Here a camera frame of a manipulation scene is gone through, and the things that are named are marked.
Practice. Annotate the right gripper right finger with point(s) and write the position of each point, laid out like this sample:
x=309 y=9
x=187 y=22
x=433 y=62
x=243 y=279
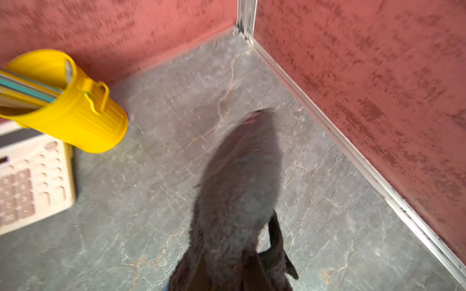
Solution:
x=254 y=276

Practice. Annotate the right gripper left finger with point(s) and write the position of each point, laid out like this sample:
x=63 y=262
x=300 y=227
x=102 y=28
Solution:
x=200 y=281

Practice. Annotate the dark grey cloth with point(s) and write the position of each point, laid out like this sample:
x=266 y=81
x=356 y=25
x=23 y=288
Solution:
x=234 y=215

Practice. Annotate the pink calculator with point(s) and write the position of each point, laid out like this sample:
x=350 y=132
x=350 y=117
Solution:
x=36 y=176

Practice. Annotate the yellow mug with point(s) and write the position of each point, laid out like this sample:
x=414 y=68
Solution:
x=84 y=115

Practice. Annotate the pencils in mug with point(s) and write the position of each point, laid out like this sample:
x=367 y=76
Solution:
x=20 y=92

